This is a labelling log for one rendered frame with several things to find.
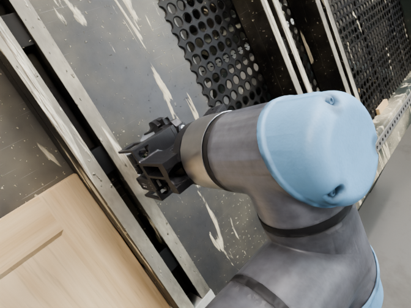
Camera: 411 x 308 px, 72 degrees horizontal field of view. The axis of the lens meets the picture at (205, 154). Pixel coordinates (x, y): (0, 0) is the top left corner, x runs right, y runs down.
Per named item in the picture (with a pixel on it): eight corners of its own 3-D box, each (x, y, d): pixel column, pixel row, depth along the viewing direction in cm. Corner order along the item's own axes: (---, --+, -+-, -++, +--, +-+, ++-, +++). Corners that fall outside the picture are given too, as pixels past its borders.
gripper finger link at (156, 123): (138, 125, 42) (163, 118, 35) (146, 121, 43) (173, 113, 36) (153, 152, 44) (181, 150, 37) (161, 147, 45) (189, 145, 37)
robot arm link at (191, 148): (244, 96, 27) (276, 168, 29) (215, 104, 31) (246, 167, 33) (186, 135, 23) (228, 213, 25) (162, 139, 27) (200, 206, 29)
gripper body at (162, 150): (114, 150, 36) (152, 145, 26) (166, 118, 40) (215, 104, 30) (144, 197, 38) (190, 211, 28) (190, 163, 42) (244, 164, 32)
